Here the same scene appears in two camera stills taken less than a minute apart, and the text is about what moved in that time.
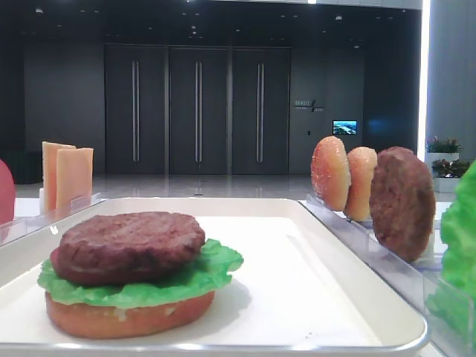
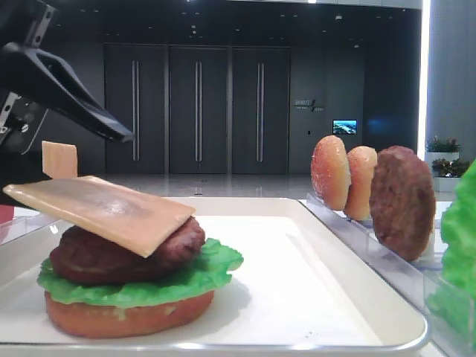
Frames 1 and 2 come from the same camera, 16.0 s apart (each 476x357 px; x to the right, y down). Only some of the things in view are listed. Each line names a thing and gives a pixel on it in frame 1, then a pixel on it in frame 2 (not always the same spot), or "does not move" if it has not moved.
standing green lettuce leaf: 453,303 does not move
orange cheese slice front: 74,175 → 106,211
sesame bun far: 330,175 does not move
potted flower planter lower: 446,174 does not move
